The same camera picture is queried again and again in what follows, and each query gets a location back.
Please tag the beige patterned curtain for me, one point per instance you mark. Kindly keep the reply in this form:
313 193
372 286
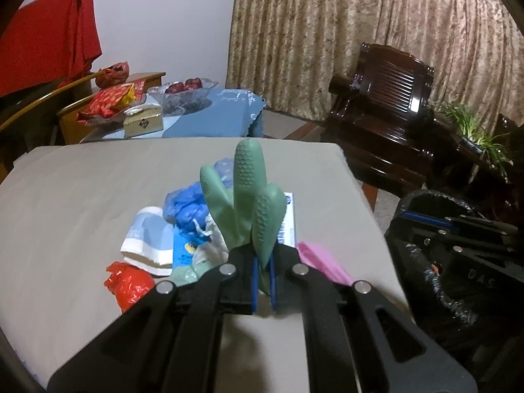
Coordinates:
327 28

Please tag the red snack bag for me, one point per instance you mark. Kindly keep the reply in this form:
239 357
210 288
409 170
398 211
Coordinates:
108 100

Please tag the dark wooden side table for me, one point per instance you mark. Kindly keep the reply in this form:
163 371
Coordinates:
450 147

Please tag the glass fruit bowl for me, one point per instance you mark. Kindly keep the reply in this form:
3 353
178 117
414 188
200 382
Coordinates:
184 100

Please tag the curved wooden chair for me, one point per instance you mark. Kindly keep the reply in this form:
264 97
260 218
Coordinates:
24 114

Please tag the gold cardboard box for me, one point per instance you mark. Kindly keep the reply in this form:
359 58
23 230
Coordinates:
143 123

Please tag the green potted plant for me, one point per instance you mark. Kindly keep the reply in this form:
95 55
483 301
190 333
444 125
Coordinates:
470 127

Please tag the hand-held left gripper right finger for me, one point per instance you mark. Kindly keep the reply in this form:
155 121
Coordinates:
273 294

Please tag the table with blue cloth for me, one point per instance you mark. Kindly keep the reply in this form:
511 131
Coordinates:
221 118

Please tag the blue hand cream tube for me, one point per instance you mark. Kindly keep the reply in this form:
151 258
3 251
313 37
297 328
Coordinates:
184 249

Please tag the white and blue paper packet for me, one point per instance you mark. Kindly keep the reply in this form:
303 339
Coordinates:
151 237

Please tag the white box with blue print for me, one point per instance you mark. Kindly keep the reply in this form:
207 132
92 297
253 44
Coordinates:
288 221

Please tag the crumpled blue plastic shoe cover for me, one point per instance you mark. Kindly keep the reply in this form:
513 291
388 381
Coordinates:
186 208

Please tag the pink plastic bag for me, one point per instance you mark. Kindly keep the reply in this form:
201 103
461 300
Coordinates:
319 262

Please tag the red hanging cloth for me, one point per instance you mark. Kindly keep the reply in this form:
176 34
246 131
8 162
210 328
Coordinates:
45 37

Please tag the crumpled white tissue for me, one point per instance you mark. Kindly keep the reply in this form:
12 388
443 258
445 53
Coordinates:
211 245

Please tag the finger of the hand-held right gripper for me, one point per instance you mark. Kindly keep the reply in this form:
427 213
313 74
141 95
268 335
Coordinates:
425 220
440 242

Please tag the light wooden cabinet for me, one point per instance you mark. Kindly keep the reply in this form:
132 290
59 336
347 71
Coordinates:
73 127

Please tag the red apple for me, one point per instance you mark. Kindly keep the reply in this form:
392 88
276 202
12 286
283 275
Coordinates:
193 83
176 87

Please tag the dark wooden armchair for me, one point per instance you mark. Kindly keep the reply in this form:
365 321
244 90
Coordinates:
389 90
507 129

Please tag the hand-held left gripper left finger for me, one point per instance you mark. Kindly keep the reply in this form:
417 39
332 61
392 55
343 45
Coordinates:
254 294

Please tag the black trash bin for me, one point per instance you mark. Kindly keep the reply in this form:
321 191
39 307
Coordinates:
434 294

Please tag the green rubber glove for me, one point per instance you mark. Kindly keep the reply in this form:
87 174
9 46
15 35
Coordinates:
245 180

